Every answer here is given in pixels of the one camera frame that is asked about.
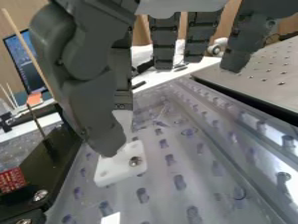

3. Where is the computer screen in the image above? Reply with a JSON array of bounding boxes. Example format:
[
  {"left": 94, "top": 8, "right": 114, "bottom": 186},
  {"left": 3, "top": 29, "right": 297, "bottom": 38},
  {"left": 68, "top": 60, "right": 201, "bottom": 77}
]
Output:
[{"left": 1, "top": 28, "right": 50, "bottom": 97}]

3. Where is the white desk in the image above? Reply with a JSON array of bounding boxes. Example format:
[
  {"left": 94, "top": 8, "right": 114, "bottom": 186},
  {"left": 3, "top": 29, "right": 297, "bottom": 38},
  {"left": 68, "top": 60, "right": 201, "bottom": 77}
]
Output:
[{"left": 130, "top": 56, "right": 223, "bottom": 90}]

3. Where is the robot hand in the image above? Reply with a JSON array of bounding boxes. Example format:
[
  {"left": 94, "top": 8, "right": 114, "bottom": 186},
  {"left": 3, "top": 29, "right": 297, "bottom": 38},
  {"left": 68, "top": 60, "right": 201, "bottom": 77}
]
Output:
[{"left": 28, "top": 0, "right": 298, "bottom": 158}]

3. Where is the clear box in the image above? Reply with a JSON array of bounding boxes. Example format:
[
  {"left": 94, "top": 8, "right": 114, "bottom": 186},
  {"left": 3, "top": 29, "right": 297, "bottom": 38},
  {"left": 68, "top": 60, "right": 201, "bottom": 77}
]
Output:
[{"left": 44, "top": 75, "right": 298, "bottom": 224}]

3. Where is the black plate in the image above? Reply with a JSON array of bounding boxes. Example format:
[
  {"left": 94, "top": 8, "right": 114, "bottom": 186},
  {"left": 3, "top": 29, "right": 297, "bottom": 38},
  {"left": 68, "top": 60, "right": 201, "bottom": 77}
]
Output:
[{"left": 0, "top": 122, "right": 86, "bottom": 224}]

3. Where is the small white square plate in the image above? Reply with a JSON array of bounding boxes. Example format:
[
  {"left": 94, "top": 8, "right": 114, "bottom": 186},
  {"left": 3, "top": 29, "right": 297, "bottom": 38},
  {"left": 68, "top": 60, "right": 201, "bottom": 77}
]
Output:
[{"left": 92, "top": 139, "right": 148, "bottom": 188}]

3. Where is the thin stick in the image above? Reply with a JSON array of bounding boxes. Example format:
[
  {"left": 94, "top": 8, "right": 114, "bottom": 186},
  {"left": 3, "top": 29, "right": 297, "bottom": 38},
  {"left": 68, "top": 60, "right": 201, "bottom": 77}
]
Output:
[{"left": 0, "top": 8, "right": 58, "bottom": 101}]

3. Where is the small red circuit board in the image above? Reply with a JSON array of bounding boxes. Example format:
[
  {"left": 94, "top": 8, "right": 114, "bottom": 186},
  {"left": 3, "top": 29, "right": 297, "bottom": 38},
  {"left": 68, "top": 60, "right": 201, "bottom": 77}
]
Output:
[{"left": 0, "top": 166, "right": 28, "bottom": 196}]

